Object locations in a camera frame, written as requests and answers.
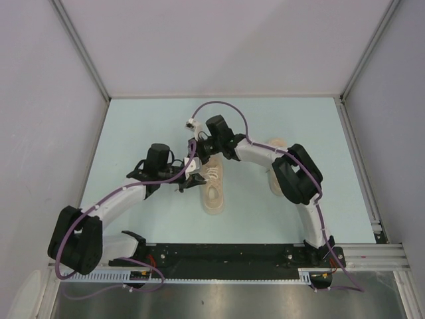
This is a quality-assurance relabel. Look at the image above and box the white shoelace of sneaker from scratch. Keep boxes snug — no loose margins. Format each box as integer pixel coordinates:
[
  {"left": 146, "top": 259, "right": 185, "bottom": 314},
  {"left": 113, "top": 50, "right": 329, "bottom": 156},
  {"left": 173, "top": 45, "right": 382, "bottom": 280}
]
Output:
[{"left": 205, "top": 167, "right": 220, "bottom": 181}]

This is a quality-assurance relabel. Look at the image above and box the beige lace sneaker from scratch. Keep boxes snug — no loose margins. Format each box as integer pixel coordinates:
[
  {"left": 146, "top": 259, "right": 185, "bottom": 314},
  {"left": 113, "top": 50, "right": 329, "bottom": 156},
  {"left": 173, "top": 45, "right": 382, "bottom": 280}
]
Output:
[
  {"left": 268, "top": 138, "right": 287, "bottom": 197},
  {"left": 201, "top": 154, "right": 224, "bottom": 215}
]

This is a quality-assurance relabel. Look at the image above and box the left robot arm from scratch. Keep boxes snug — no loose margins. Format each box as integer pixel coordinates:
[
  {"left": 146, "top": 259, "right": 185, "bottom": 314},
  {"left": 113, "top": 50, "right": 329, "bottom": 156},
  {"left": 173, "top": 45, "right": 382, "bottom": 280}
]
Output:
[{"left": 48, "top": 139, "right": 204, "bottom": 280}]

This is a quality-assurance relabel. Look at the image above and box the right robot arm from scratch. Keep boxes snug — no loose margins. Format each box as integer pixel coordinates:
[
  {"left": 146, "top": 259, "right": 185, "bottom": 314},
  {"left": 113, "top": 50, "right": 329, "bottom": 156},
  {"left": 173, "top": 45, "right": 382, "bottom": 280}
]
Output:
[{"left": 185, "top": 115, "right": 335, "bottom": 266}]

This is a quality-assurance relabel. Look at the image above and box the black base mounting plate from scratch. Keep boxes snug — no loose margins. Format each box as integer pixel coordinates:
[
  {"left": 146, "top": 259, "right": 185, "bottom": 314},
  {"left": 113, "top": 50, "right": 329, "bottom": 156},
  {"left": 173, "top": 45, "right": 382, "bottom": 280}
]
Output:
[{"left": 130, "top": 243, "right": 346, "bottom": 278}]

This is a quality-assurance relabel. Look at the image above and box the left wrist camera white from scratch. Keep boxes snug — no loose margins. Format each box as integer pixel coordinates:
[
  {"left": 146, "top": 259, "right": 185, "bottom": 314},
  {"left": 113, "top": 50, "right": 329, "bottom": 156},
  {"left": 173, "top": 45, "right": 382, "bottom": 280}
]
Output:
[{"left": 184, "top": 157, "right": 201, "bottom": 175}]

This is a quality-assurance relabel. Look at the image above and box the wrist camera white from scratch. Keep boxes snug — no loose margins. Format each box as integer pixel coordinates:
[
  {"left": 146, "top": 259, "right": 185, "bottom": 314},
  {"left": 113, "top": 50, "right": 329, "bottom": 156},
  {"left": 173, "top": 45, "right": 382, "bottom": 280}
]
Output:
[
  {"left": 184, "top": 157, "right": 201, "bottom": 175},
  {"left": 185, "top": 118, "right": 203, "bottom": 132}
]

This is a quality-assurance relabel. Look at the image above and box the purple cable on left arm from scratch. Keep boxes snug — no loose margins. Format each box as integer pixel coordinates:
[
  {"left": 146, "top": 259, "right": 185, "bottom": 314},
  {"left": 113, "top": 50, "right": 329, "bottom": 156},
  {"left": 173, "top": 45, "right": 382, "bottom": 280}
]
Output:
[{"left": 54, "top": 139, "right": 200, "bottom": 300}]

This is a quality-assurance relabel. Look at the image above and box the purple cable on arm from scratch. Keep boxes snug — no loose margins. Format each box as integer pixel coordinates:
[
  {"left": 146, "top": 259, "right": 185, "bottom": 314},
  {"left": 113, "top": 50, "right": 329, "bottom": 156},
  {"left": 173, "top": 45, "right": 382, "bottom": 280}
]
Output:
[
  {"left": 191, "top": 100, "right": 365, "bottom": 293},
  {"left": 54, "top": 139, "right": 200, "bottom": 300}
]

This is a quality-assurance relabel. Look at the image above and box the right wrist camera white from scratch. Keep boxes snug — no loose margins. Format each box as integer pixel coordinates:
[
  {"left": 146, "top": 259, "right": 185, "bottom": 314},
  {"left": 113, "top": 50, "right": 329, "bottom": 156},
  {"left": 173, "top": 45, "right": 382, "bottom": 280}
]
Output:
[{"left": 185, "top": 118, "right": 203, "bottom": 132}]

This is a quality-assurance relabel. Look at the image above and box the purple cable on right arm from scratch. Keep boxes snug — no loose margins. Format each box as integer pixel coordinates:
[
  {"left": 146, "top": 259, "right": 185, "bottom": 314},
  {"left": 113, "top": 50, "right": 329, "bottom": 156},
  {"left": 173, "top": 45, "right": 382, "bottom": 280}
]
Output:
[{"left": 191, "top": 100, "right": 365, "bottom": 293}]

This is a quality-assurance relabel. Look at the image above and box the white slotted cable duct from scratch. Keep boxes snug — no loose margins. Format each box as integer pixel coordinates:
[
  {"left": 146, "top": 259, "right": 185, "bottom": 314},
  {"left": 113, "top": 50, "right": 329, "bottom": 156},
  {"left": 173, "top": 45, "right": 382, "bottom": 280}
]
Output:
[{"left": 67, "top": 269, "right": 333, "bottom": 286}]

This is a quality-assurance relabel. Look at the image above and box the aluminium side rail right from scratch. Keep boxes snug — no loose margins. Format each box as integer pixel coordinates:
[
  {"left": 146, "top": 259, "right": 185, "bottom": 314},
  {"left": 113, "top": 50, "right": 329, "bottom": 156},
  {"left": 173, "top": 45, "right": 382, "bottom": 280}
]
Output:
[{"left": 334, "top": 97, "right": 388, "bottom": 244}]

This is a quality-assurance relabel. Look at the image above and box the aluminium corner post left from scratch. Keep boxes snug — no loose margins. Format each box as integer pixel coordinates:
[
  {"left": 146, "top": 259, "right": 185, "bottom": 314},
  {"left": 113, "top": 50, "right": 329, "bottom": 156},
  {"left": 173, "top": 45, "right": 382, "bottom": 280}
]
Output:
[{"left": 48, "top": 0, "right": 112, "bottom": 104}]

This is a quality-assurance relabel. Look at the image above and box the aluminium corner post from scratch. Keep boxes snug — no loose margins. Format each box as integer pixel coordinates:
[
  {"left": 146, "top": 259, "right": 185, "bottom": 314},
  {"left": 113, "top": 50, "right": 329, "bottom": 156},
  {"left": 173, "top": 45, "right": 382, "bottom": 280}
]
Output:
[
  {"left": 339, "top": 0, "right": 403, "bottom": 102},
  {"left": 48, "top": 0, "right": 112, "bottom": 104}
]

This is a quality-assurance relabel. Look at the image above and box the aluminium frame rail front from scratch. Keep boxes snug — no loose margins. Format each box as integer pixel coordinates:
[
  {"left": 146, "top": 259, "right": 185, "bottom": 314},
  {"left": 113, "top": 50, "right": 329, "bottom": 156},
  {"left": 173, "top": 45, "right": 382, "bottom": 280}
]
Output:
[{"left": 48, "top": 242, "right": 411, "bottom": 270}]

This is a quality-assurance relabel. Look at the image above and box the aluminium corner post right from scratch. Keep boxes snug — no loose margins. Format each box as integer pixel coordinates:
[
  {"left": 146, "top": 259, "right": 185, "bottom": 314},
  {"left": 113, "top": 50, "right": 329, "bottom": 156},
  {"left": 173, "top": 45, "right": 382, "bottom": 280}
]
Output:
[{"left": 339, "top": 0, "right": 403, "bottom": 102}]

